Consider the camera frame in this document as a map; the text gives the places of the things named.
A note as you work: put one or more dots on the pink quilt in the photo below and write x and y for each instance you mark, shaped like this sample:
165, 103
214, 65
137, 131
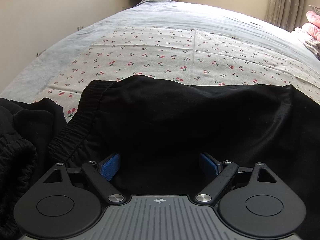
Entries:
314, 21

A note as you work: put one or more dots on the striped cloth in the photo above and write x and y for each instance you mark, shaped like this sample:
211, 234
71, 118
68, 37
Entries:
308, 42

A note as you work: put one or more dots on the black pants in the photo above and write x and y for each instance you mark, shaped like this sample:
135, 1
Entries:
175, 120

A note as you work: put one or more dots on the black garment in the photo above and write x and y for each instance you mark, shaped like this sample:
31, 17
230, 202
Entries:
22, 140

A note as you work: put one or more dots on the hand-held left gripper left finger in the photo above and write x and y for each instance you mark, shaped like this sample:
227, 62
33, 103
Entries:
110, 166

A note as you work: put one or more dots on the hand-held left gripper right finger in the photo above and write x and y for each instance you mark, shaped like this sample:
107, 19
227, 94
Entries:
207, 166

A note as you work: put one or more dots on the beige star print curtain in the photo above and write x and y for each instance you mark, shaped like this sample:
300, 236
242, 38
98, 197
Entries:
282, 2

